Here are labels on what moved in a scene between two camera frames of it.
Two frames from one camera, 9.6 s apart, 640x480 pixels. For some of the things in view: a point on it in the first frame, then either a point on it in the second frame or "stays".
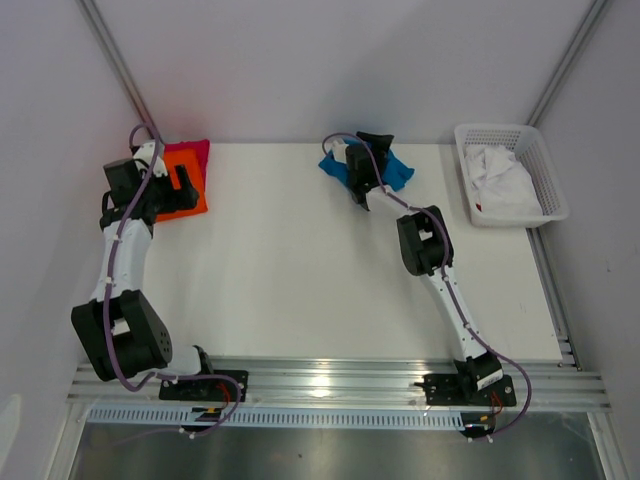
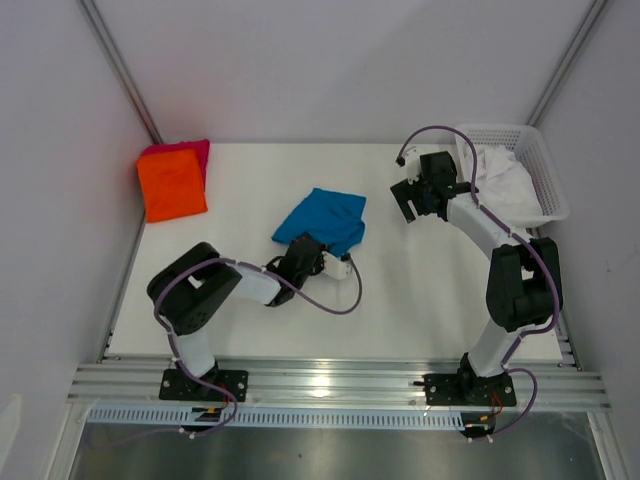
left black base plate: [206, 389] stays
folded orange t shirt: [193, 162] stays
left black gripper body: [163, 196] → [317, 265]
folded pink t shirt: [202, 147] stays
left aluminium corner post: [89, 9] stays
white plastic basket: [531, 151] stays
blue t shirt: [395, 176] → [335, 219]
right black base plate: [452, 389] stays
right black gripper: [380, 143] → [404, 192]
